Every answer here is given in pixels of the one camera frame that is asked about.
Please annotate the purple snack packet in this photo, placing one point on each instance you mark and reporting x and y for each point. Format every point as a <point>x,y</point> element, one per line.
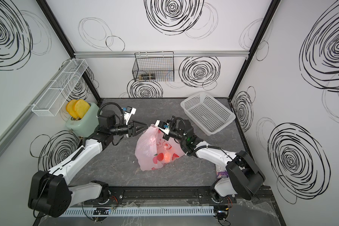
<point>221,172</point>

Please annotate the pink printed plastic bag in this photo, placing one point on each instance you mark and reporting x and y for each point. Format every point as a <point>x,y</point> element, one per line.
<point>151,147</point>

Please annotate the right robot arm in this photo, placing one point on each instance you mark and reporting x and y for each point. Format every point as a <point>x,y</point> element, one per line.
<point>244,176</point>

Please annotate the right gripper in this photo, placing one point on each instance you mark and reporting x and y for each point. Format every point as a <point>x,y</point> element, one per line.
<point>167,137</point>

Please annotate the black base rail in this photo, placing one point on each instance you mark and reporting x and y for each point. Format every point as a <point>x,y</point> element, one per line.
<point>200,194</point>

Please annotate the aluminium wall rail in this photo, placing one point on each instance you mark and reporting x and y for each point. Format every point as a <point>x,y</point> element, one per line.
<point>145,54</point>

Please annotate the white slotted cable duct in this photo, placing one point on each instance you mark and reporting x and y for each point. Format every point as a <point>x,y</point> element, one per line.
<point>102,212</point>

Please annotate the yellow toast slice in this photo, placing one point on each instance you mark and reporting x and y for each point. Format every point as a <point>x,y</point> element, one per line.
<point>70,109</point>
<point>80,108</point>

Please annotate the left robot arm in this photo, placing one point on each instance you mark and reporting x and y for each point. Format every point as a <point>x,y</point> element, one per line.
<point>51,193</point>

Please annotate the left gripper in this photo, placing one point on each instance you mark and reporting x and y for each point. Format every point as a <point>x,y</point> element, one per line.
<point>133,125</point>

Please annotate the dark bottle in basket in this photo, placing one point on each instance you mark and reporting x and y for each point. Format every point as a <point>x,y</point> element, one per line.
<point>147,76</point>

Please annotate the yellow toast slice right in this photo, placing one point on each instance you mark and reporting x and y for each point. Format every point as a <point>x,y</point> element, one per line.
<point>80,108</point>

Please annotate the orange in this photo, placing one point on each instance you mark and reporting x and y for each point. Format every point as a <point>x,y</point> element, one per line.
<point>167,158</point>

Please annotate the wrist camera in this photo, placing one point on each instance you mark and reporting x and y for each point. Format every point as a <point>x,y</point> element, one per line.
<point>128,112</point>
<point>163,126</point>

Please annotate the black wire wall basket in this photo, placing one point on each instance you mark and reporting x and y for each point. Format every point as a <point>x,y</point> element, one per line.
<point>162,67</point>

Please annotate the white perforated plastic basket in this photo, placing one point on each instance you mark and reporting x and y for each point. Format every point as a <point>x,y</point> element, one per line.
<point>208,113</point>

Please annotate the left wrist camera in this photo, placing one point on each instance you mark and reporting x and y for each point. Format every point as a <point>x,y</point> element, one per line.
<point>128,112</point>

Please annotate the white wire wall shelf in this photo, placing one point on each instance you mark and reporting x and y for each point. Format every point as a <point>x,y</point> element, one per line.
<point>60,87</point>

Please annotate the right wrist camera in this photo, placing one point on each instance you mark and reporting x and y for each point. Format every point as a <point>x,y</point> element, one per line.
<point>163,126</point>

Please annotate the mint green toaster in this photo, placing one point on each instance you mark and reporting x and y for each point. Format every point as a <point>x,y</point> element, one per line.
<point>87,125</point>

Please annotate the yellow toast slice left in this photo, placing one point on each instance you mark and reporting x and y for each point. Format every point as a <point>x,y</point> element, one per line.
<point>70,109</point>

